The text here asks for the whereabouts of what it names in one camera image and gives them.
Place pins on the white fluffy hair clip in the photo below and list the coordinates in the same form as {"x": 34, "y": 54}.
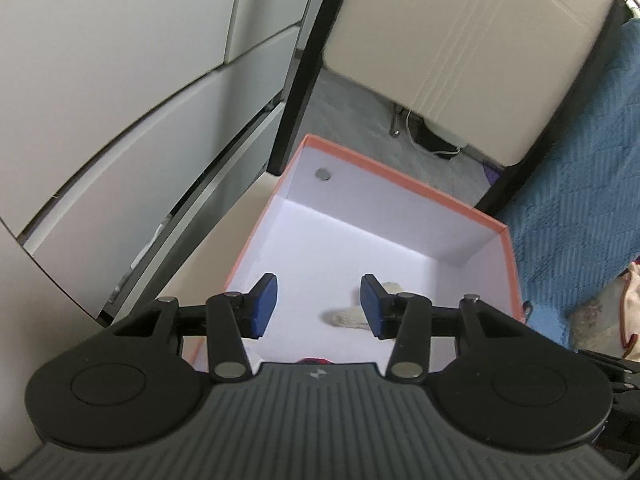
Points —
{"x": 345, "y": 317}

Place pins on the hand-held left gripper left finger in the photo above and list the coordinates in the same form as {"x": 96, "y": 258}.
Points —
{"x": 265, "y": 305}

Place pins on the floral quilt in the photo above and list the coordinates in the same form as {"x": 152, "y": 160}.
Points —
{"x": 595, "y": 317}

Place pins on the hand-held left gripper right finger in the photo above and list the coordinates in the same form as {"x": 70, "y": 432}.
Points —
{"x": 372, "y": 306}

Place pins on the purple small object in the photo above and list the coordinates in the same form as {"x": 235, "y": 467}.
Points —
{"x": 491, "y": 174}

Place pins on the pink cardboard box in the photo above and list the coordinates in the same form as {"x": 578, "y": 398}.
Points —
{"x": 375, "y": 230}

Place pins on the red hair claw clip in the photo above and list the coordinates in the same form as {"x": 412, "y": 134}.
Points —
{"x": 315, "y": 360}

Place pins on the white wardrobe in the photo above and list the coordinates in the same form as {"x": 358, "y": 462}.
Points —
{"x": 125, "y": 85}

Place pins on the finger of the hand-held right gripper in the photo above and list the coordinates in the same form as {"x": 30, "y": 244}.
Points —
{"x": 620, "y": 372}

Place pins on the blue quilted mat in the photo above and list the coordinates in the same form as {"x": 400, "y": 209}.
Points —
{"x": 575, "y": 185}

